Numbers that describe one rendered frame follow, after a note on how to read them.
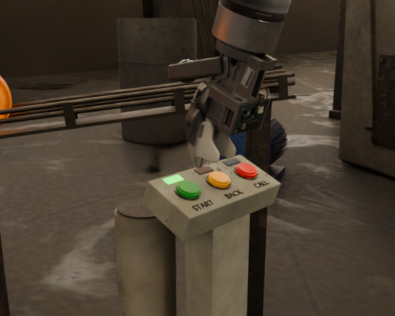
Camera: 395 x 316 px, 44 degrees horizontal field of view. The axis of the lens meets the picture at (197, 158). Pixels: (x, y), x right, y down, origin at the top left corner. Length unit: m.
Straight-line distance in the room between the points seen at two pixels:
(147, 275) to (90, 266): 0.93
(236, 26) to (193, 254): 0.43
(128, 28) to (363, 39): 1.56
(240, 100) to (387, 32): 2.26
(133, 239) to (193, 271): 0.13
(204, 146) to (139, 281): 0.36
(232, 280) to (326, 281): 0.92
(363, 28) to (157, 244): 2.23
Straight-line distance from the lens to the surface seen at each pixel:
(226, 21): 0.66
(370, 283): 1.85
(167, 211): 0.80
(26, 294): 1.78
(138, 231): 0.94
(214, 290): 0.90
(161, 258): 0.97
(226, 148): 0.76
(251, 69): 0.67
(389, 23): 2.90
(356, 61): 3.04
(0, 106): 1.17
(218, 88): 0.69
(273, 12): 0.65
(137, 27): 3.50
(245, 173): 0.91
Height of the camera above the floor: 0.88
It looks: 16 degrees down
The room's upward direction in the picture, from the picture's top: straight up
